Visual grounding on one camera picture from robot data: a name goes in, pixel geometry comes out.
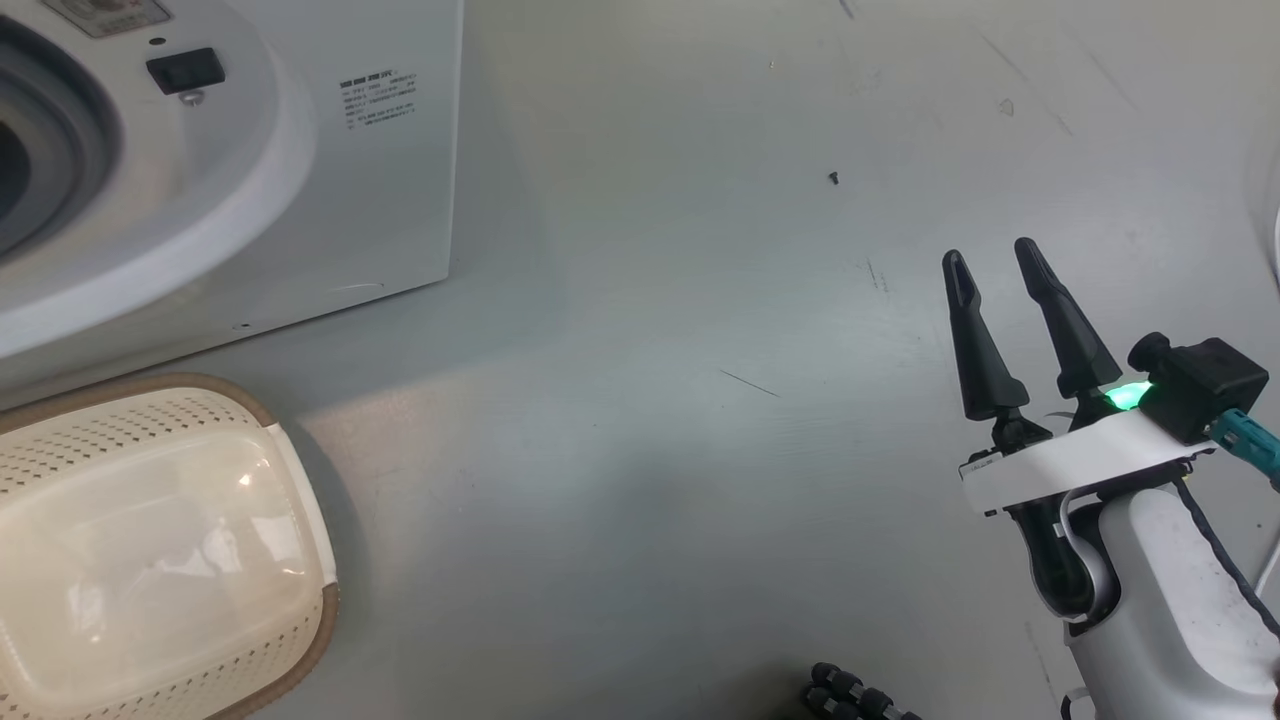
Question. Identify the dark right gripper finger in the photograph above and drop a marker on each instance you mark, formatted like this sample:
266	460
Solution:
1080	350
985	370

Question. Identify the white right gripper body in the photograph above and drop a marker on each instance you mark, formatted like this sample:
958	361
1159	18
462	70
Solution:
1080	455

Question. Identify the white front-load washing machine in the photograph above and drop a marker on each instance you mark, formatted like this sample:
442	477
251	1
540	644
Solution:
300	200

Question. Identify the cream perforated laundry basket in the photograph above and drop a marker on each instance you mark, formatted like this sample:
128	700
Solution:
150	410

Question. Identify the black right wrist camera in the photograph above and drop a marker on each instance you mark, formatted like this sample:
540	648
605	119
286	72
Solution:
1200	385

